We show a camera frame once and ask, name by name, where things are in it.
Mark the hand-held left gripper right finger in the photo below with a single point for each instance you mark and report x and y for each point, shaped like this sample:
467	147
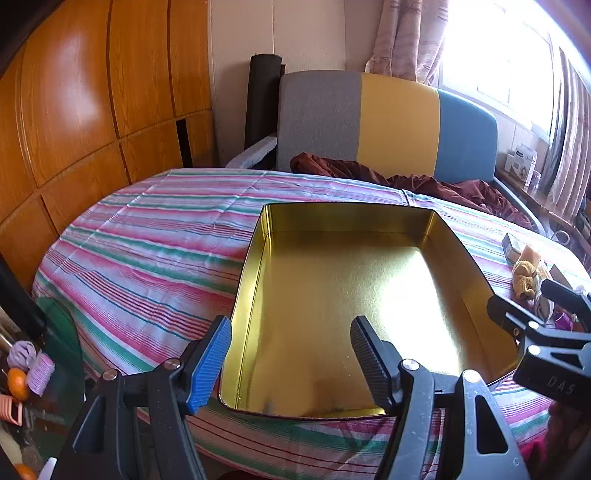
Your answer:
369	364

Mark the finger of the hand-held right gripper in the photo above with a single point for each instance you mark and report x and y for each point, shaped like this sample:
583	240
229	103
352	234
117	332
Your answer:
508	314
565	297

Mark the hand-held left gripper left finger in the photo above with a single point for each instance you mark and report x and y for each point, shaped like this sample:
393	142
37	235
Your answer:
210	364

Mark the yellow plush toy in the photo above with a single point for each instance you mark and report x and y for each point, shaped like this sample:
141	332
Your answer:
526	279

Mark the gold tin box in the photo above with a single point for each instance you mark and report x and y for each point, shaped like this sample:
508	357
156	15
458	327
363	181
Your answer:
323	300

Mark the small green white box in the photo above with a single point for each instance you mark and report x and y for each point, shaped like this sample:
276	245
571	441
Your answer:
511	249

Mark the red cloth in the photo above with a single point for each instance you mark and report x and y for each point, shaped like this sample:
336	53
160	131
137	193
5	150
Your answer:
538	450

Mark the wooden side shelf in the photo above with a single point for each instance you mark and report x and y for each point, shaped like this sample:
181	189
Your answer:
545	203

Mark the purple small container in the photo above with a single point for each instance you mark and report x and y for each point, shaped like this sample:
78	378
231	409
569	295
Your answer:
534	177

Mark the striped tablecloth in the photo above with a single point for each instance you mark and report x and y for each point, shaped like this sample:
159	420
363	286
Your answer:
138	254

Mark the white appliance box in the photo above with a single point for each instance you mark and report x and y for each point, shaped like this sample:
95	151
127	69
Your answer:
521	161

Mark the dark red blanket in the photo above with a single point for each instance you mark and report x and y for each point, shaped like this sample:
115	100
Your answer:
438	187

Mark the green glass side table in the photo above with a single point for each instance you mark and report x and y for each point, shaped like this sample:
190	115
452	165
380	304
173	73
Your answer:
64	350

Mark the beige patterned curtain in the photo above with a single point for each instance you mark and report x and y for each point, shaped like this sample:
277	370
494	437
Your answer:
406	37
570	147

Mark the purple thread roll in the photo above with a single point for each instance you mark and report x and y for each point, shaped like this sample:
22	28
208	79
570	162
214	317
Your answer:
40	374

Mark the orange fruit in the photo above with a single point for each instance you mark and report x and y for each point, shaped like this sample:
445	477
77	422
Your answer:
25	471
19	383

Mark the grey yellow blue armchair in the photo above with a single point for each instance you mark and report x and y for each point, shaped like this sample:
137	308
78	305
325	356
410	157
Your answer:
323	120

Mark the window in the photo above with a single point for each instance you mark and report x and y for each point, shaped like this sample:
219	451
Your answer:
498	55

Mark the black rolled mat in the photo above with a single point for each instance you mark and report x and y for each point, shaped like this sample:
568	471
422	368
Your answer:
261	101

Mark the wooden wardrobe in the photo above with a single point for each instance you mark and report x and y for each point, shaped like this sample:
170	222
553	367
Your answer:
69	115

